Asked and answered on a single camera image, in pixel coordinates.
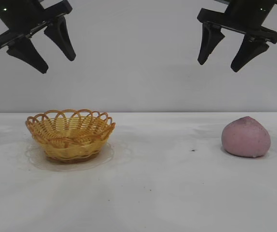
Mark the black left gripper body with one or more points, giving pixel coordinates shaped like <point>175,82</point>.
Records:
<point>30,14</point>

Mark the yellow woven plastic basket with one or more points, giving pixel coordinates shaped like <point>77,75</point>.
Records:
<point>71,147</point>

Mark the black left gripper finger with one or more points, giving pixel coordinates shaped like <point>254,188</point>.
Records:
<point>30,56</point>
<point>63,38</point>

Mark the pink peach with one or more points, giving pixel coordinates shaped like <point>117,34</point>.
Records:
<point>245,140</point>

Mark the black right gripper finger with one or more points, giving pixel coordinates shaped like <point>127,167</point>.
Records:
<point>208,41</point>
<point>249,52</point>

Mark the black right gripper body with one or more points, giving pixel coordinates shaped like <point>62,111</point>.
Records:
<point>247,14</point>

